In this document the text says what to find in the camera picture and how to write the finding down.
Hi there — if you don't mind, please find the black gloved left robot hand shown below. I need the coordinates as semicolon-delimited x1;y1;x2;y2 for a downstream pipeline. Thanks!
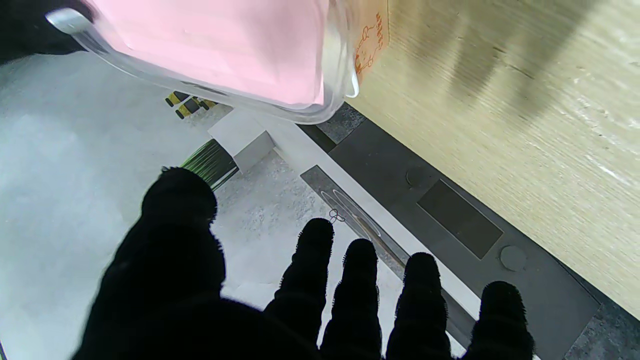
72;167;536;360

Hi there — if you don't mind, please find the white paper food container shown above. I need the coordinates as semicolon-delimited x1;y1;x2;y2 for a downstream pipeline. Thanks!
350;0;390;85

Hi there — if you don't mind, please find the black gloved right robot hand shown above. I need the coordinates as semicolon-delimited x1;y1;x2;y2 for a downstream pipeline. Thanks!
0;0;96;66

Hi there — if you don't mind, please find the white block on floor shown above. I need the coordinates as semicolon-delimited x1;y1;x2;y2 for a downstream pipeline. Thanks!
179;110;275;192

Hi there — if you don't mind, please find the clear plastic lid pink sheet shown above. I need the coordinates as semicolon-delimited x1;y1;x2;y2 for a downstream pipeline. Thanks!
45;0;362;125

